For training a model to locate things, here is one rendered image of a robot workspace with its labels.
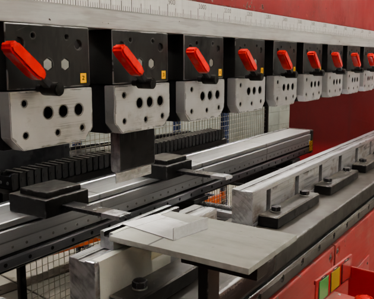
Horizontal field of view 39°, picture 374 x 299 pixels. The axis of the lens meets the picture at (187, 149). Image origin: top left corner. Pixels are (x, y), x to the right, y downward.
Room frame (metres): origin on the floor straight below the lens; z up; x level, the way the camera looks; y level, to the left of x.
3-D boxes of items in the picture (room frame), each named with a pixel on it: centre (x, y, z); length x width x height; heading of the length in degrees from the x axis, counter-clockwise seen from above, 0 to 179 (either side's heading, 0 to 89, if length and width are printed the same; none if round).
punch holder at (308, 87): (1.60, -0.33, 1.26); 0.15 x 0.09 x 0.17; 147
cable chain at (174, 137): (1.81, 0.01, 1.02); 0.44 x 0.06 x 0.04; 147
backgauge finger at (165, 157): (1.38, 0.00, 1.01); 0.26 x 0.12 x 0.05; 57
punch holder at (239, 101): (1.26, -0.11, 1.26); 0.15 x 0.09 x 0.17; 147
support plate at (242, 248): (0.87, -0.03, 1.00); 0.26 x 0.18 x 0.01; 57
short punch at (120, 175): (0.95, 0.10, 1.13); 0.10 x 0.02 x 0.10; 147
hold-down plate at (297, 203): (1.42, -0.29, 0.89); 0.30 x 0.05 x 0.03; 147
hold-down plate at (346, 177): (1.76, -0.51, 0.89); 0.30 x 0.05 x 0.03; 147
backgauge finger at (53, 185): (1.05, 0.23, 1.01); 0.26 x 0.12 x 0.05; 57
